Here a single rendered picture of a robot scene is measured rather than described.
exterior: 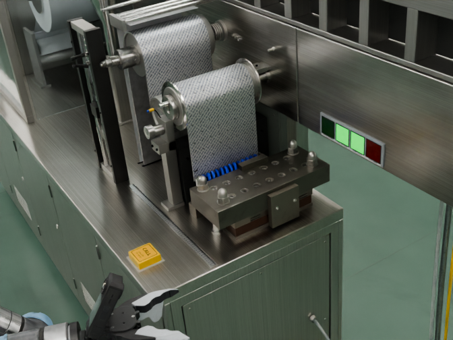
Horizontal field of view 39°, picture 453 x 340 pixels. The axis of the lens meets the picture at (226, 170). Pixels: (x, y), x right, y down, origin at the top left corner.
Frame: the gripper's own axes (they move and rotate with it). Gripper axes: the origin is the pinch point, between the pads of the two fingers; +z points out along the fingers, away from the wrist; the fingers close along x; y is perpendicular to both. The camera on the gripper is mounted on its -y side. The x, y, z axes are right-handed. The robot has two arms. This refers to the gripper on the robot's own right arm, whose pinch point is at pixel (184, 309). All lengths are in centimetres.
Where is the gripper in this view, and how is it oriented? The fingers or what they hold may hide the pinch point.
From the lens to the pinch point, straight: 115.3
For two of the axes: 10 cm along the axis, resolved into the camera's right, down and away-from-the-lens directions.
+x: 2.0, 3.7, -9.1
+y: 1.1, 9.1, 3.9
